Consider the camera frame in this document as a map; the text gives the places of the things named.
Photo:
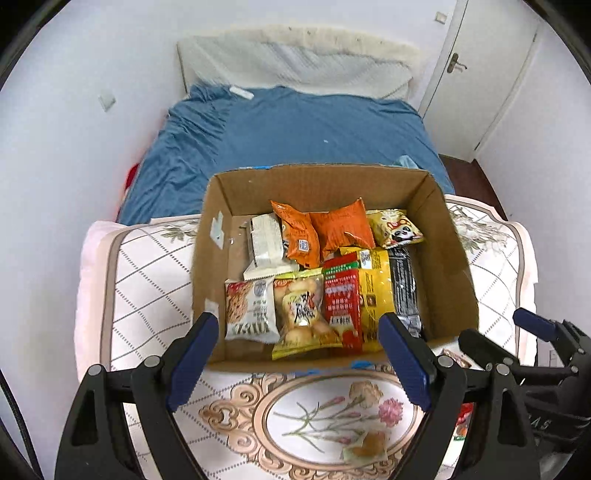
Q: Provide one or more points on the small brown snack packet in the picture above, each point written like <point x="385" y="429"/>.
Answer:
<point x="455" y="356"/>

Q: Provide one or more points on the yellow mini bun packet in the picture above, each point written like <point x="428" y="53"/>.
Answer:
<point x="302" y="314"/>

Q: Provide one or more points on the orange snack packet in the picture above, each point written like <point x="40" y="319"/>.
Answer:
<point x="341" y="226"/>
<point x="295" y="230"/>

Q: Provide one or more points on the white wall socket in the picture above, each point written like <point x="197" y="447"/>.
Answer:
<point x="107" y="102"/>

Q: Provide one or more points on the long red sachet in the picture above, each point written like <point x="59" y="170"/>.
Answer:
<point x="341" y="300"/>

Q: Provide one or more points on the small red snack packet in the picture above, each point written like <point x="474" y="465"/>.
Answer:
<point x="464" y="412"/>

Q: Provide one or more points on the white wafer packet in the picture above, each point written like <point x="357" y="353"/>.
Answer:
<point x="265" y="240"/>

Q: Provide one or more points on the cardboard box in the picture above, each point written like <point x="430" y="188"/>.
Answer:
<point x="323" y="184"/>

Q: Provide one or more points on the floral diamond pattern quilt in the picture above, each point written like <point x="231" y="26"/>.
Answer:
<point x="138" y="286"/>

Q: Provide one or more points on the white padded headboard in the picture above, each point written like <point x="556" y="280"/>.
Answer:
<point x="300" y="60"/>

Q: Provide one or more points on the clear egg yolk pastry packet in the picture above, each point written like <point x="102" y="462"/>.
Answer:
<point x="367" y="447"/>

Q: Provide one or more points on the panda print snack packet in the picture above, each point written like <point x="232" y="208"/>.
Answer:
<point x="395" y="228"/>

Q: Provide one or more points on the white oat crisp packet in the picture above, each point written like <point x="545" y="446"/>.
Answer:
<point x="249" y="309"/>

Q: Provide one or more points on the white door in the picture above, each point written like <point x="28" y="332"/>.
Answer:
<point x="480" y="69"/>

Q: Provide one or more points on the white remote control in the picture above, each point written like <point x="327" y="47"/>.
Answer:
<point x="241" y="92"/>

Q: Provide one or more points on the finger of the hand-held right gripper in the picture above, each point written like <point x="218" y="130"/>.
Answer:
<point x="485" y="346"/>
<point x="533" y="323"/>

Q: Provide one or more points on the large yellow black snack packet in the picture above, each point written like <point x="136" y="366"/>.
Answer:
<point x="376" y="286"/>

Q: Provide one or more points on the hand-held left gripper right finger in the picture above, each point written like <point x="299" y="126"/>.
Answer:
<point x="406" y="360"/>

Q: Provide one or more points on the red cloth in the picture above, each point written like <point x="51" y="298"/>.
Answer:
<point x="132" y="176"/>

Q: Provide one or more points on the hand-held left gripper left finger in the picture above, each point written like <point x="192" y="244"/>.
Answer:
<point x="194" y="360"/>

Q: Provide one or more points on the blue bed sheet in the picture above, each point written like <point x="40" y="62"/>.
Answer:
<point x="286" y="134"/>

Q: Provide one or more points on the small clear wrapper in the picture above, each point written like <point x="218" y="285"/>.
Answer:
<point x="405" y="161"/>

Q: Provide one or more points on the green candy packet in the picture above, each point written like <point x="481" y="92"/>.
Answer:
<point x="460" y="434"/>

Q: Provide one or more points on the wall light switch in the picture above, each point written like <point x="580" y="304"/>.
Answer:
<point x="441" y="17"/>

